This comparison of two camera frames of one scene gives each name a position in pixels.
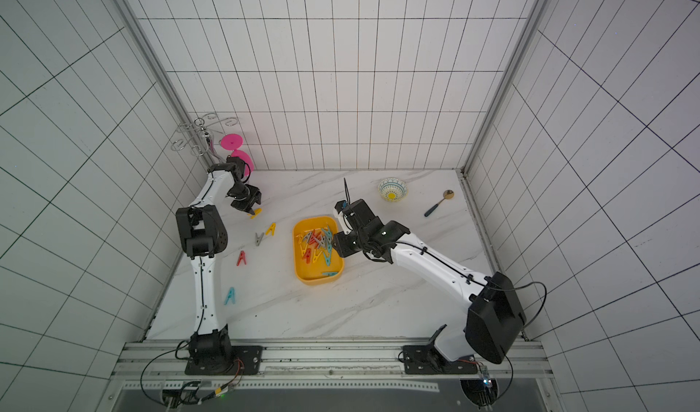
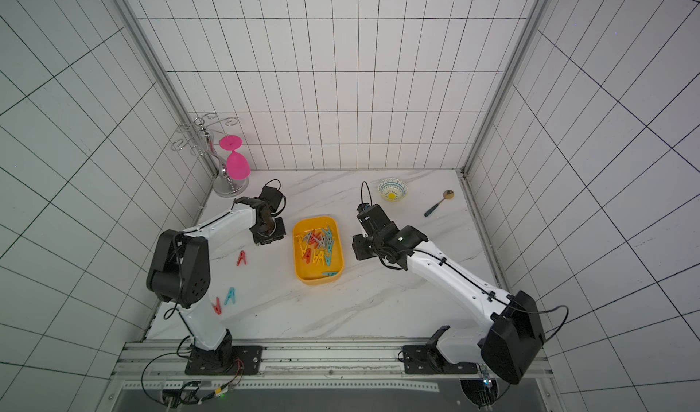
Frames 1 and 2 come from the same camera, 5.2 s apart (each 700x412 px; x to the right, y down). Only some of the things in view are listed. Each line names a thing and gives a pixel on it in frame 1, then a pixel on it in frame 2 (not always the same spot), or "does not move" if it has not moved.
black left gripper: x=243 y=205 → x=279 y=234
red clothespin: x=241 y=256 does not move
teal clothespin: x=328 y=260 does not move
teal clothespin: x=231 y=294 does not move
